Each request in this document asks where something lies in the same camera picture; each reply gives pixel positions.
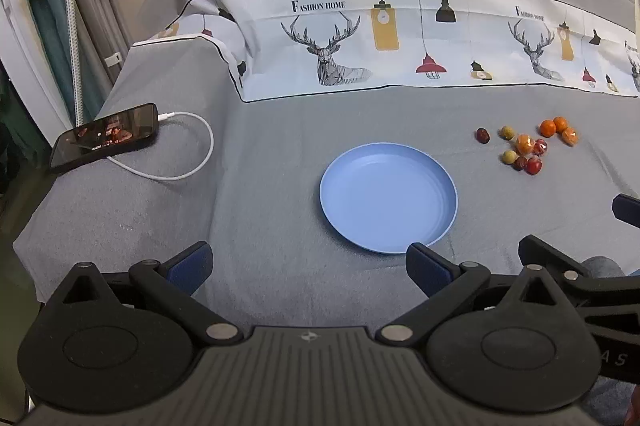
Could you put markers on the white patterned pole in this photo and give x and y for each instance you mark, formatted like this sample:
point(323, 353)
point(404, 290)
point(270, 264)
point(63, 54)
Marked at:
point(75, 56)

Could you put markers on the teal curtain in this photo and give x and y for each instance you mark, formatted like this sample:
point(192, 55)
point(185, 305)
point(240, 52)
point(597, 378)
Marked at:
point(35, 1)

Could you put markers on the dark red jujube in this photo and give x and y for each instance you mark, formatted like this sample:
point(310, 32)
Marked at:
point(482, 135)
point(520, 163)

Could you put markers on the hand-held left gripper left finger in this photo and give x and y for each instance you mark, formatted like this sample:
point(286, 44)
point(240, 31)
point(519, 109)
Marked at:
point(192, 263)

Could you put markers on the white curtain clip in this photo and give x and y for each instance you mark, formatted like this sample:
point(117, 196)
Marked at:
point(112, 60)

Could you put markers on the black smartphone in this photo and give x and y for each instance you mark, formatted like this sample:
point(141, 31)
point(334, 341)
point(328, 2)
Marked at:
point(102, 138)

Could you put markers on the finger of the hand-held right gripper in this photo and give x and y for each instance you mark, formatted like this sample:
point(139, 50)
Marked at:
point(555, 258)
point(629, 210)

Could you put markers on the plastic-wrapped orange mandarin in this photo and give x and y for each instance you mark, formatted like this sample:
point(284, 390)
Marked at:
point(569, 135)
point(524, 143)

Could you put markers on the plastic-wrapped red fruit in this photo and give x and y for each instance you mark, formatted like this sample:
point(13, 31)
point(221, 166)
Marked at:
point(540, 147)

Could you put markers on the grey deer-print bed cover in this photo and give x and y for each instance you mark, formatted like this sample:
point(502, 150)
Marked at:
point(280, 146)

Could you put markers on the grey curtain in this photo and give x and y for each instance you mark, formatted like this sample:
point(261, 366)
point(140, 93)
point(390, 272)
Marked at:
point(100, 6)

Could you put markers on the yellow-green jujube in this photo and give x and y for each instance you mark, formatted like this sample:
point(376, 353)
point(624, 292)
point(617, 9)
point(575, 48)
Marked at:
point(507, 132)
point(509, 156)

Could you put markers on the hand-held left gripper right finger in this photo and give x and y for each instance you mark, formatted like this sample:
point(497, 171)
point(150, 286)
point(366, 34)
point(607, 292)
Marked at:
point(430, 267)

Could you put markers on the small orange kumquat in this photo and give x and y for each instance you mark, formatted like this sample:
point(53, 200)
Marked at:
point(560, 124)
point(547, 127)

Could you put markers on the small red fruit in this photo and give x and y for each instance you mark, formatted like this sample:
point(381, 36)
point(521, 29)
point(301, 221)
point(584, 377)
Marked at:
point(534, 165)

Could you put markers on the blue round plate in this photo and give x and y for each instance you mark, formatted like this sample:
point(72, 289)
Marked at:
point(385, 196)

